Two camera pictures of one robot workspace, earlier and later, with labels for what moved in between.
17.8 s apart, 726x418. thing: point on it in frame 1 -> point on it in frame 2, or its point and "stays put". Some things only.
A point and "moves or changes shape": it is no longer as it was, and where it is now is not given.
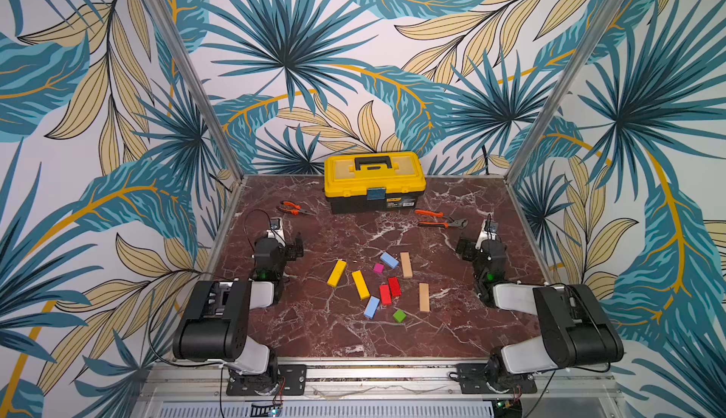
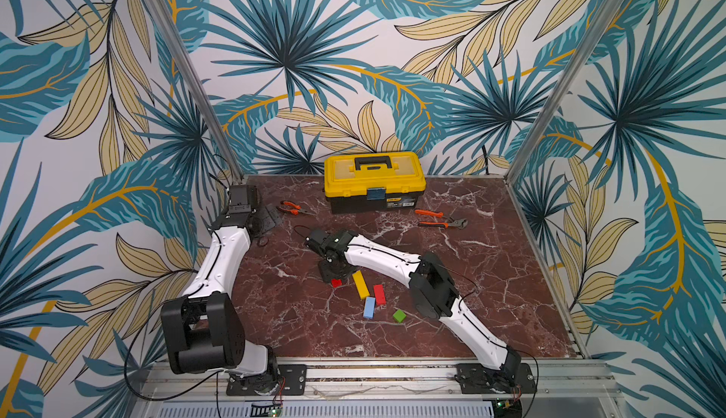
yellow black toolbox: (371, 182) stays put
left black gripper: (290, 252) -> (272, 219)
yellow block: (361, 285) stays put
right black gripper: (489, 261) -> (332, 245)
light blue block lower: (371, 306) stays put
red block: (385, 292) moves or changes shape
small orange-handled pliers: (293, 208) stays put
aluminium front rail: (376, 389) stays put
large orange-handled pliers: (452, 221) stays put
